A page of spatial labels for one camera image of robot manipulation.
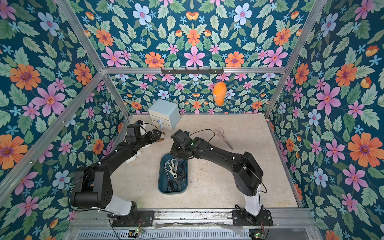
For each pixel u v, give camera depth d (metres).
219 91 0.96
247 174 0.47
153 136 0.82
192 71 0.93
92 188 0.44
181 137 0.63
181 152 0.69
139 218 0.73
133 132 0.70
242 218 0.74
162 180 0.86
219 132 1.08
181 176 0.86
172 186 0.84
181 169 0.89
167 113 0.98
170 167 0.90
